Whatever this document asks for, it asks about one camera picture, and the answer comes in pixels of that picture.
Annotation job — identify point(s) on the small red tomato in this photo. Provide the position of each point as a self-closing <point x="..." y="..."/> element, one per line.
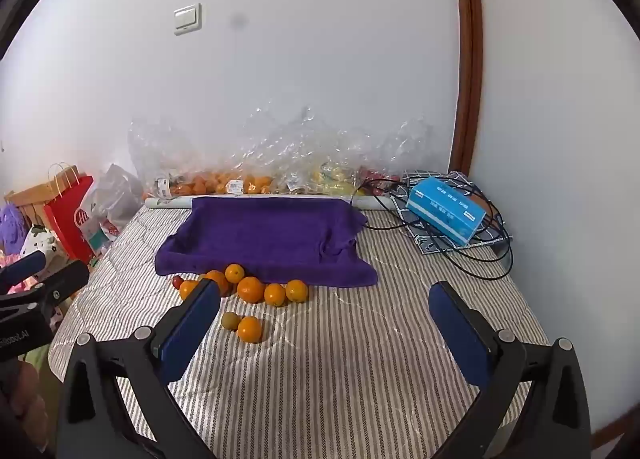
<point x="177" y="282"/>

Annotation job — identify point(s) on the brown wooden door frame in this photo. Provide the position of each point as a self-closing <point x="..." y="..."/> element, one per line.
<point x="467" y="64"/>

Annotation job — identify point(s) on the person's left hand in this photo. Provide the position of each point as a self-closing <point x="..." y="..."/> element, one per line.
<point x="27" y="389"/>

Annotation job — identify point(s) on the green white package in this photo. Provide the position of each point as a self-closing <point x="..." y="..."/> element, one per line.
<point x="102" y="236"/>

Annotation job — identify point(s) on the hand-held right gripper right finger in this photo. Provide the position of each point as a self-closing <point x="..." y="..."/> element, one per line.
<point x="460" y="334"/>

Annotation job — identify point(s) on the wooden crate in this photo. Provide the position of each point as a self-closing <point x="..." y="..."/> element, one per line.
<point x="30" y="199"/>

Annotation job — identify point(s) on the clear bag of red tomatoes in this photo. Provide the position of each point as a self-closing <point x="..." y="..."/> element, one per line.
<point x="380" y="174"/>

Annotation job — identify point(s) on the white spotted plush toy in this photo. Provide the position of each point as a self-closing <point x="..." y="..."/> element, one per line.
<point x="40" y="241"/>

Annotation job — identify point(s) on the small greenish fruit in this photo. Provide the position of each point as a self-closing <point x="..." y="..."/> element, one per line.
<point x="230" y="320"/>

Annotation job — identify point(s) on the red paper bag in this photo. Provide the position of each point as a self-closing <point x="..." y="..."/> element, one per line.
<point x="67" y="219"/>

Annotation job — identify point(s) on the clear bag of oranges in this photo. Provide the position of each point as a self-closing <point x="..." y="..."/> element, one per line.
<point x="250" y="183"/>
<point x="190" y="186"/>

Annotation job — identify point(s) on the navy patterned cloth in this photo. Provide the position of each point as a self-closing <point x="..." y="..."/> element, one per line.
<point x="425" y="239"/>

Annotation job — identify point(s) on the blue tissue box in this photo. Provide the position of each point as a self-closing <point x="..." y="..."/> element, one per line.
<point x="445" y="209"/>

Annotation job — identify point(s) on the white light switch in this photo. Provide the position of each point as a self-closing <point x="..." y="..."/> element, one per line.
<point x="187" y="19"/>

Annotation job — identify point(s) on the purple towel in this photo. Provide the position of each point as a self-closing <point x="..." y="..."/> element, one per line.
<point x="270" y="239"/>

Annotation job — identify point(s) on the white plastic bag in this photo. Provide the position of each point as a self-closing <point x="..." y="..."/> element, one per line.
<point x="117" y="189"/>

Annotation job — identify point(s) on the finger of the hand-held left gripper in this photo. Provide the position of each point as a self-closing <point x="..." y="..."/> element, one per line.
<point x="55" y="289"/>
<point x="22" y="269"/>

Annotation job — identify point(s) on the orange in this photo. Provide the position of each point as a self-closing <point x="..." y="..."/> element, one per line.
<point x="250" y="290"/>
<point x="249" y="330"/>
<point x="187" y="290"/>
<point x="234" y="273"/>
<point x="274" y="295"/>
<point x="225" y="284"/>
<point x="296" y="291"/>

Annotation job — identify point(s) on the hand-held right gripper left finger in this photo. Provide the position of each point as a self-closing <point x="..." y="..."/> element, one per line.
<point x="190" y="329"/>

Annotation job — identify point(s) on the purple plush toy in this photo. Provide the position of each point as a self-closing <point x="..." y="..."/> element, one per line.
<point x="10" y="229"/>

